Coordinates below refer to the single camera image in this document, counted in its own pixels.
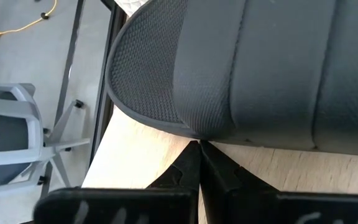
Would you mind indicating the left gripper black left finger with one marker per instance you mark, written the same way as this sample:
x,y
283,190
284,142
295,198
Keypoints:
x,y
185,171

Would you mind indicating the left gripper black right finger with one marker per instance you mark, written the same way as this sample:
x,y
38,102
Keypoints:
x,y
228,193

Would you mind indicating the black slide sandal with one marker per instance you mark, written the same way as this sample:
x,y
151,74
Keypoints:
x,y
259,77

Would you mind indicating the wooden shelf with metal legs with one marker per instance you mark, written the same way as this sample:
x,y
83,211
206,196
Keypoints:
x,y
135,161

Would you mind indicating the grey office chair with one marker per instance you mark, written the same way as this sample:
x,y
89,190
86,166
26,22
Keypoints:
x,y
26,109

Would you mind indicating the black aluminium table frame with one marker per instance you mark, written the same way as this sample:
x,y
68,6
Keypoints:
x,y
102,130

